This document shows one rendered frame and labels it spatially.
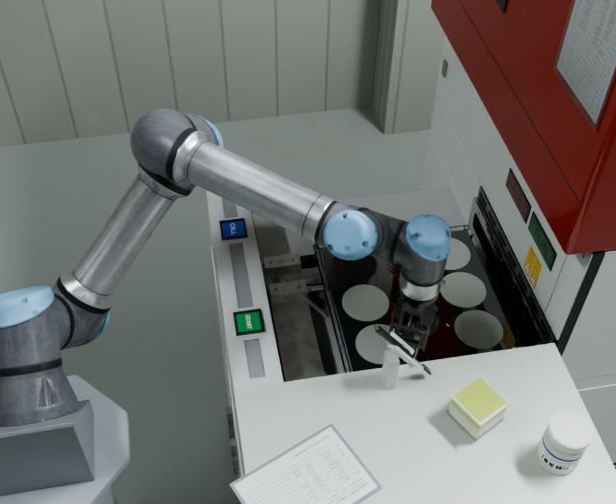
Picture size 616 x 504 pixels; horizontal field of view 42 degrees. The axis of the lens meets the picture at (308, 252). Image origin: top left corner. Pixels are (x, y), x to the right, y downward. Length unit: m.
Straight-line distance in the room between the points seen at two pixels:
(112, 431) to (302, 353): 0.40
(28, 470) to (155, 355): 1.26
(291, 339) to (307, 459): 0.33
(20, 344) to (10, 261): 1.68
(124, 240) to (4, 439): 0.41
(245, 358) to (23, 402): 0.40
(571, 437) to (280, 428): 0.49
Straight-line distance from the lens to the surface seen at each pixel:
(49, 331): 1.51
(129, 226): 1.52
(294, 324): 1.67
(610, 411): 1.94
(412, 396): 1.49
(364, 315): 1.67
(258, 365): 1.52
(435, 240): 1.31
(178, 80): 3.45
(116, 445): 1.62
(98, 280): 1.57
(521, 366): 1.57
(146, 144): 1.36
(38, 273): 3.08
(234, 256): 1.70
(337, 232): 1.21
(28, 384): 1.49
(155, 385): 2.68
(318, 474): 1.39
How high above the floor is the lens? 2.21
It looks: 47 degrees down
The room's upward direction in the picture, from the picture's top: 1 degrees clockwise
